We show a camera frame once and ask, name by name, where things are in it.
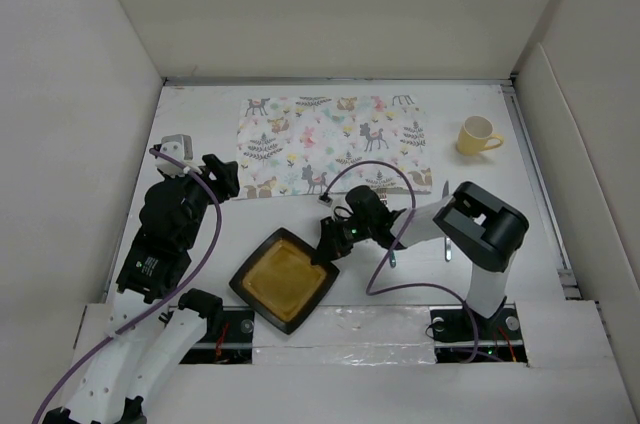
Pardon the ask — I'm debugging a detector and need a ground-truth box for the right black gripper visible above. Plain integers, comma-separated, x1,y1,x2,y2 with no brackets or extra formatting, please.
312,214,375,266

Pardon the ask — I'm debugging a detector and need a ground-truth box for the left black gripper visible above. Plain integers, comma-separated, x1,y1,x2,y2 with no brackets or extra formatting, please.
165,153,237,247

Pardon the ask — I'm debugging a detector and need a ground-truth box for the silver fork teal handle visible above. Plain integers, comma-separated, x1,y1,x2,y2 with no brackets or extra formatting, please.
377,188,399,269

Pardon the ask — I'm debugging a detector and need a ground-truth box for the square black yellow plate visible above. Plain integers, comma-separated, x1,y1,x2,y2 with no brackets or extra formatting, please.
229,227,339,335

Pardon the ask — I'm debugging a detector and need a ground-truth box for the floral animal print cloth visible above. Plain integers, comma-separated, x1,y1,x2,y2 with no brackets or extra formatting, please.
236,95,433,199

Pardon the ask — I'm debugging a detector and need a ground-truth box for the silver knife teal handle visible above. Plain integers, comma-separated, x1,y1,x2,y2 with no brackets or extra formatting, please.
441,180,452,262

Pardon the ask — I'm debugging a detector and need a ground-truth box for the yellow ceramic mug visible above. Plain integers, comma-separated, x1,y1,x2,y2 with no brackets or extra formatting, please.
456,116,504,156

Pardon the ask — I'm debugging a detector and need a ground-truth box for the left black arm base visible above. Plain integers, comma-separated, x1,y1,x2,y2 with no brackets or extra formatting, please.
181,307,255,365

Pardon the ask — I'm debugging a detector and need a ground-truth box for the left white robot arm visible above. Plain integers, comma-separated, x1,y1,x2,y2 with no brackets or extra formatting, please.
33,147,240,423

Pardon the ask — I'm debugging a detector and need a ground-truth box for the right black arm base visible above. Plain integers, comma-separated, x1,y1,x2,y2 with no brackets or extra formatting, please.
425,304,528,364

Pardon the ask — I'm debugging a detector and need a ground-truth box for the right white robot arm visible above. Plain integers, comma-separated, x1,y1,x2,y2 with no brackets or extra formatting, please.
311,181,529,338

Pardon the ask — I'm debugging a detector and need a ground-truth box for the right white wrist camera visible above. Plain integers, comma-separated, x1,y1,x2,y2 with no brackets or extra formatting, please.
318,194,334,208

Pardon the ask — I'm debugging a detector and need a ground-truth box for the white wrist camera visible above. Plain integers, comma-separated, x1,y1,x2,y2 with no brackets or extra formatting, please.
152,134,201,178
318,194,334,208

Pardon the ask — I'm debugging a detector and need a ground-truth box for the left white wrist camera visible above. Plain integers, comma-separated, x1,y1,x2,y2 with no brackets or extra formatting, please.
152,134,201,178

